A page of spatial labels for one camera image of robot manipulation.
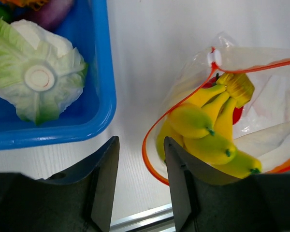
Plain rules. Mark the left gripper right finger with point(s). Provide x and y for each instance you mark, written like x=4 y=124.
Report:
x=205 y=199

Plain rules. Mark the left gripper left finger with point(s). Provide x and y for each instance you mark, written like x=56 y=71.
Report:
x=77 y=199

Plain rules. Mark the large yellow banana bunch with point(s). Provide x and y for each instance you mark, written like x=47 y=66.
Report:
x=202 y=125

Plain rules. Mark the red bell pepper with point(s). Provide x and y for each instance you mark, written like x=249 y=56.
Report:
x=237 y=111

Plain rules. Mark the clear zip top bag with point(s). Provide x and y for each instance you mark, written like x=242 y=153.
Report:
x=263 y=130

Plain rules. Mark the green white cabbage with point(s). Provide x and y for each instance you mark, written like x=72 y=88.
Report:
x=41 y=73

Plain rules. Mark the blue plastic bin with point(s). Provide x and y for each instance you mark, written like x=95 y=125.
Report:
x=86 y=26

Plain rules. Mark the purple eggplant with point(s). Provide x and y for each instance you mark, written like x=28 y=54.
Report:
x=50 y=15

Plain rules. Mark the orange spiky fruit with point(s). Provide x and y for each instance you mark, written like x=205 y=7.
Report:
x=33 y=4

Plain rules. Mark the green lime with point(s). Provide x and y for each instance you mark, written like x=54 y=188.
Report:
x=6 y=14

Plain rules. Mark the aluminium mounting rail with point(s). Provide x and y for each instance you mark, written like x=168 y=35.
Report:
x=159 y=219

